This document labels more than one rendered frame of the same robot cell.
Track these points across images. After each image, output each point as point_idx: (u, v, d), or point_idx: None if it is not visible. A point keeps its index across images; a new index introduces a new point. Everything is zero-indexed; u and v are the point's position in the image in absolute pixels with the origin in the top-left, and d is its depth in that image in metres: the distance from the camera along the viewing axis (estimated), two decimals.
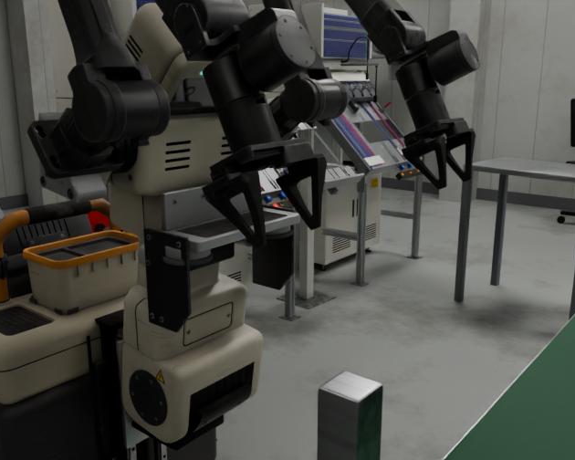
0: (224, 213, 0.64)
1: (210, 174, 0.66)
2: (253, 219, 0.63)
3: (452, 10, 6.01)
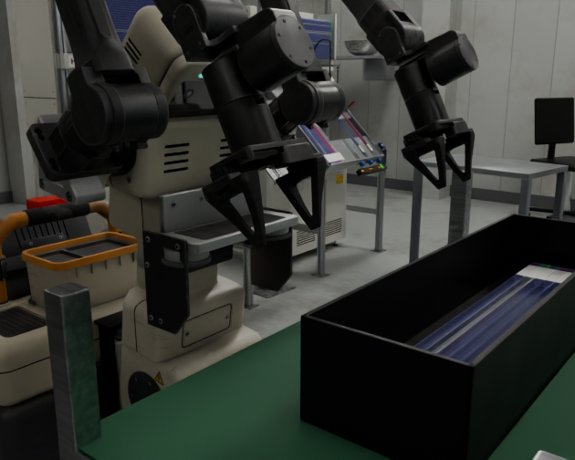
0: (224, 213, 0.64)
1: (210, 174, 0.66)
2: (253, 219, 0.63)
3: (423, 12, 6.19)
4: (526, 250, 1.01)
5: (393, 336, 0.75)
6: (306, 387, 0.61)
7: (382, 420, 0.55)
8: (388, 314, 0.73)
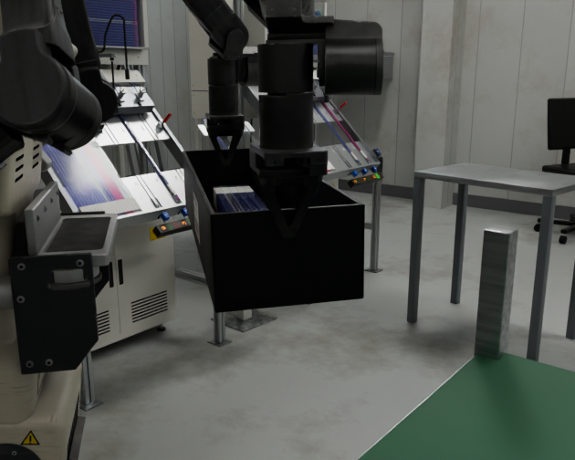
0: (271, 199, 0.64)
1: (256, 154, 0.64)
2: (297, 214, 0.66)
3: (424, 5, 5.67)
4: (200, 180, 1.21)
5: (200, 246, 0.85)
6: (213, 283, 0.68)
7: (297, 275, 0.69)
8: (200, 225, 0.82)
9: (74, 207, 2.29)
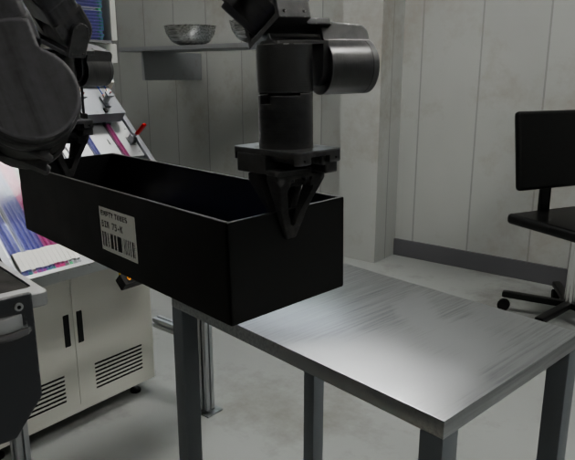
0: (284, 201, 0.64)
1: (265, 157, 0.63)
2: (300, 212, 0.67)
3: None
4: None
5: (139, 265, 0.77)
6: (224, 297, 0.64)
7: (297, 274, 0.69)
8: (143, 241, 0.75)
9: None
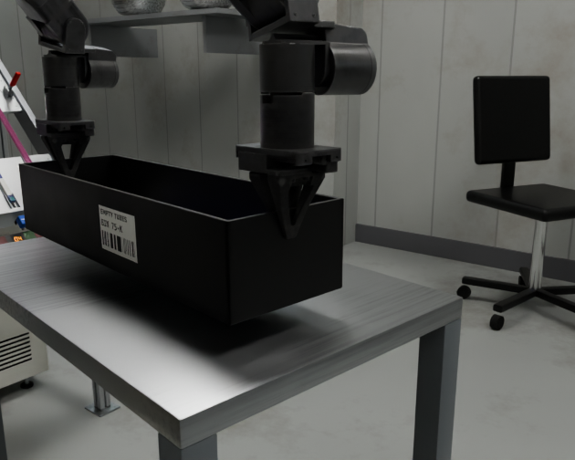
0: (284, 200, 0.64)
1: (266, 156, 0.63)
2: (300, 212, 0.67)
3: None
4: None
5: (138, 264, 0.77)
6: (223, 295, 0.64)
7: (296, 274, 0.69)
8: (143, 240, 0.75)
9: None
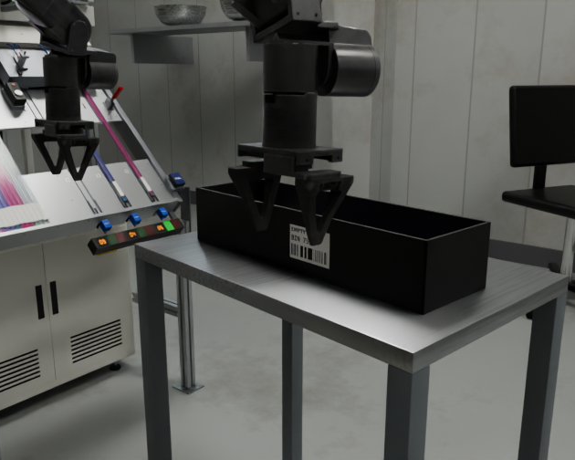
0: (311, 205, 0.61)
1: (294, 159, 0.60)
2: (328, 218, 0.64)
3: None
4: None
5: (329, 269, 1.02)
6: (418, 293, 0.89)
7: (460, 277, 0.94)
8: (337, 252, 1.00)
9: None
